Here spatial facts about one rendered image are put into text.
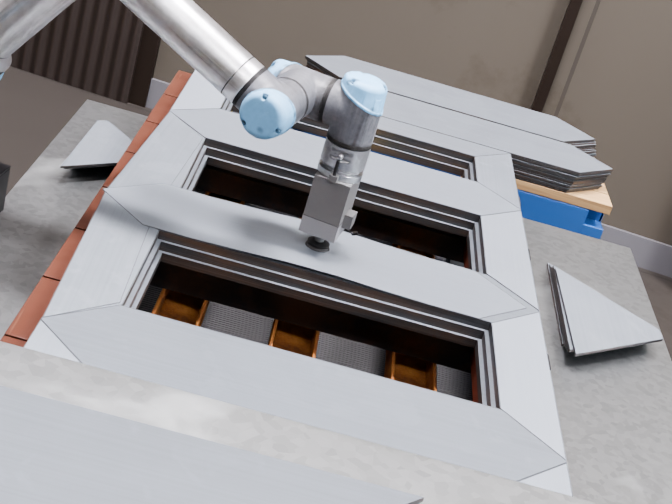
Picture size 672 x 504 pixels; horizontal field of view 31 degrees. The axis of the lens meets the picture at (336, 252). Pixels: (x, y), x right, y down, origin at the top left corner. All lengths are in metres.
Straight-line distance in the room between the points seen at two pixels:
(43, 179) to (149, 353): 0.91
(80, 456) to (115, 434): 0.05
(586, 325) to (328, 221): 0.58
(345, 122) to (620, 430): 0.69
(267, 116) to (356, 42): 2.86
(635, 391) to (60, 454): 1.34
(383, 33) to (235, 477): 3.62
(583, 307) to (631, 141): 2.39
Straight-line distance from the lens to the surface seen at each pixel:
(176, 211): 2.03
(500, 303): 2.06
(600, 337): 2.26
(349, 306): 1.96
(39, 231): 2.28
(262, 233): 2.03
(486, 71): 4.61
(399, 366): 2.14
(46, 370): 1.22
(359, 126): 1.91
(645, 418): 2.14
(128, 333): 1.66
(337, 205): 1.95
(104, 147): 2.58
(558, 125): 3.17
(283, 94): 1.81
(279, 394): 1.62
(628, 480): 1.95
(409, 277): 2.03
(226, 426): 1.20
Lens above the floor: 1.72
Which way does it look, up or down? 25 degrees down
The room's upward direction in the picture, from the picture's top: 17 degrees clockwise
